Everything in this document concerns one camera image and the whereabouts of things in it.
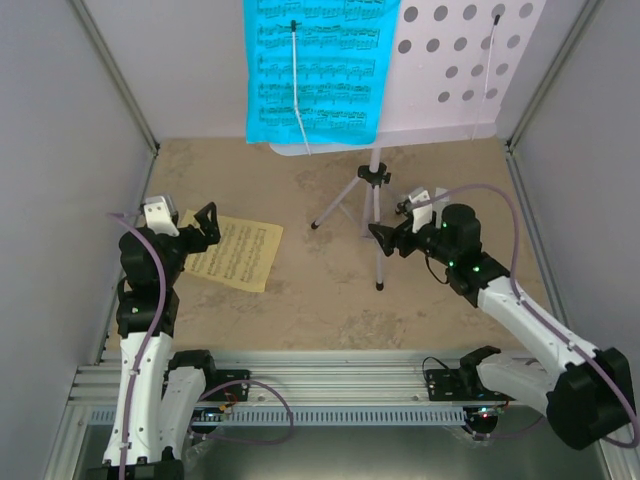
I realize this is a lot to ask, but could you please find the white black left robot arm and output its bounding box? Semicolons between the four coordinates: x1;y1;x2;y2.
86;195;221;479

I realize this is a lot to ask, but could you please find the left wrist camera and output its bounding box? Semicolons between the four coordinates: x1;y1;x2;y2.
142;194;179;237

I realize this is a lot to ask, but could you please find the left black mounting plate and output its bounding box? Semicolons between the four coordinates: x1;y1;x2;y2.
201;369;251;403

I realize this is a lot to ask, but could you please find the clear plastic bag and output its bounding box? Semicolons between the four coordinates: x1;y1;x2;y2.
182;435;215;475

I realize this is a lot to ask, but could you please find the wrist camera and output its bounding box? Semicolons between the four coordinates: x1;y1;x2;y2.
142;194;179;237
407;187;433;234

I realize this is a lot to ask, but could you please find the blue sheet music page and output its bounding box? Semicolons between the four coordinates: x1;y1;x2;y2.
243;0;400;145

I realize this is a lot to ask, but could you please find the black mounting plate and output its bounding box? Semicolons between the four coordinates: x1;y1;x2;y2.
423;369;504;402
201;369;251;403

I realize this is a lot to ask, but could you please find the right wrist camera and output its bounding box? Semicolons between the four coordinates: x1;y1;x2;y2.
407;187;433;234

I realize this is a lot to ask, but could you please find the left circuit board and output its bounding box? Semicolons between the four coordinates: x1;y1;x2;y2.
192;405;234;424

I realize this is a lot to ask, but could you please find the white metronome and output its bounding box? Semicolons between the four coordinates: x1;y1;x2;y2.
430;187;451;224

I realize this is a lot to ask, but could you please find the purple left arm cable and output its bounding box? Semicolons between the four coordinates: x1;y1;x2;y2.
105;211;168;480

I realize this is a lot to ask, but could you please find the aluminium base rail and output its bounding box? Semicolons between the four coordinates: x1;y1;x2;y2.
68;349;621;405

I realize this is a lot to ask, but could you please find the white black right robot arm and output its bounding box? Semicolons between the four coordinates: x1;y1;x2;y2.
368;203;639;450

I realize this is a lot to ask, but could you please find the right circuit board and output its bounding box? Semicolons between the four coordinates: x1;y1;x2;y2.
465;407;501;424

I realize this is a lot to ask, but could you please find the white music stand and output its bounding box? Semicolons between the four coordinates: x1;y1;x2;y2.
268;0;549;292

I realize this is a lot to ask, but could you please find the grey slotted cable duct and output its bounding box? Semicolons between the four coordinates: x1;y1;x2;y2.
88;405;494;426

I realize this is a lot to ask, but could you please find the yellow sheet music page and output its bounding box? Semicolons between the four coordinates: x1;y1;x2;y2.
185;215;284;293

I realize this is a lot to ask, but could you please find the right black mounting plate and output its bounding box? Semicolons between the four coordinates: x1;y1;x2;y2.
423;369;504;402

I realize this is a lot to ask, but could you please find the circuit board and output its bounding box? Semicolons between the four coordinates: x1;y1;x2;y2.
465;407;501;424
192;405;234;424

